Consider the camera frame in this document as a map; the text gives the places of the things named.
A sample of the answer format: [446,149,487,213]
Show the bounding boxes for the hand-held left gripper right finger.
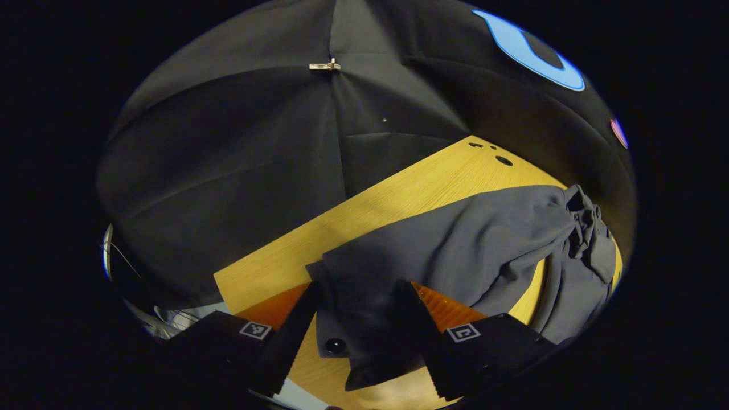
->
[406,281,558,401]

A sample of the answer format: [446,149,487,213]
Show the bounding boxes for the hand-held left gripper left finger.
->
[165,282,322,398]

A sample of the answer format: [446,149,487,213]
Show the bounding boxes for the grey long-sleeved shirt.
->
[306,184,617,392]

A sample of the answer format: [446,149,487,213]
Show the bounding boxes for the black backdrop cloth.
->
[96,0,637,311]

